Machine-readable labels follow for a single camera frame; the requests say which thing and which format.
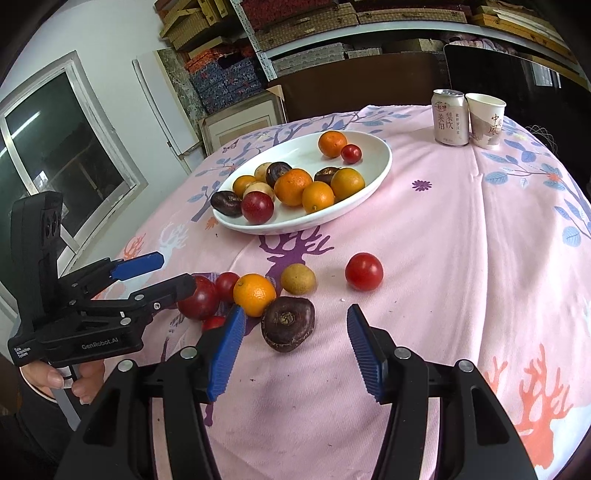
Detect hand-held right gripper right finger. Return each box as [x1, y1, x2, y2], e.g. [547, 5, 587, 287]
[346, 303, 539, 480]

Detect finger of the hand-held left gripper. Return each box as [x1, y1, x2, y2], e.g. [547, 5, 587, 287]
[87, 273, 197, 326]
[58, 251, 165, 299]

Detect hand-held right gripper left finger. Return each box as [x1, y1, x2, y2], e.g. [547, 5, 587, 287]
[55, 305, 247, 480]

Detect large red plum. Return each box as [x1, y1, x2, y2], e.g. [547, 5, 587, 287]
[177, 275, 221, 321]

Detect dark red plum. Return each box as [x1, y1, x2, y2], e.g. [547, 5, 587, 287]
[241, 191, 275, 226]

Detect small orange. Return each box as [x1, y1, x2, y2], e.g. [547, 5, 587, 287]
[232, 175, 257, 198]
[233, 273, 277, 318]

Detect large orange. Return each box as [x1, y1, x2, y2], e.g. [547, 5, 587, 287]
[274, 168, 314, 207]

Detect yellow-orange citrus fruit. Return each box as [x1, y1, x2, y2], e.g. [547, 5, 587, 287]
[331, 167, 366, 202]
[302, 181, 335, 214]

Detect white oval plate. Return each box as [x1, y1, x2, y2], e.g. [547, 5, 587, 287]
[211, 130, 393, 235]

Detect orange mandarin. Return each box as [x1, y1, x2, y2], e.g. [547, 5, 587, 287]
[318, 130, 348, 158]

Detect person's left forearm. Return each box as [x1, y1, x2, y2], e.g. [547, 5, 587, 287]
[0, 388, 81, 480]

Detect person's left hand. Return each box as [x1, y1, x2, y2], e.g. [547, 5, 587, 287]
[21, 359, 106, 406]

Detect small tan round fruit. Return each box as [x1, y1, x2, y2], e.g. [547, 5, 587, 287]
[281, 263, 317, 295]

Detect pink printed tablecloth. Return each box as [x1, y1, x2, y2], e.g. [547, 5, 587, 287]
[111, 104, 591, 480]

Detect white framed window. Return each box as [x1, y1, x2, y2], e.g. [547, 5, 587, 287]
[0, 50, 149, 324]

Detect white boards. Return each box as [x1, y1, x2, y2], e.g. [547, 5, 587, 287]
[132, 50, 204, 174]

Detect marble slab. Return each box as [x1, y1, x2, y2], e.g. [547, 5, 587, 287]
[157, 48, 206, 121]

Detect stack of blue floral boxes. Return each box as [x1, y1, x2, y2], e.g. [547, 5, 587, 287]
[185, 46, 269, 114]

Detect beige drink can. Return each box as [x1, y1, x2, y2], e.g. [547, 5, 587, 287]
[432, 89, 471, 147]

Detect metal shelf rack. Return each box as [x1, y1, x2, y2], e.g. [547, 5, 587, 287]
[230, 0, 583, 84]

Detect white paper cup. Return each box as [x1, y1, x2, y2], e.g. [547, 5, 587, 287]
[465, 93, 507, 150]

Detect dark brown wooden panel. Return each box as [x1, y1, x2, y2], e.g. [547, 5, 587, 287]
[267, 52, 446, 123]

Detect grey patterned box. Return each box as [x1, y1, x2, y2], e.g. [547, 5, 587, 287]
[272, 42, 384, 70]

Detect black glossy panel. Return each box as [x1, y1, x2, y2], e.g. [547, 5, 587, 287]
[443, 44, 573, 153]

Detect pink folded cloth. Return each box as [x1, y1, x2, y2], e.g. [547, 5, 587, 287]
[450, 37, 504, 51]

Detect stack of wooden frames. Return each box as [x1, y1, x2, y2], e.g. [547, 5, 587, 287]
[468, 0, 580, 63]

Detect wooden picture frame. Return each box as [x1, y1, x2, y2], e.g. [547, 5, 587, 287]
[198, 85, 287, 155]

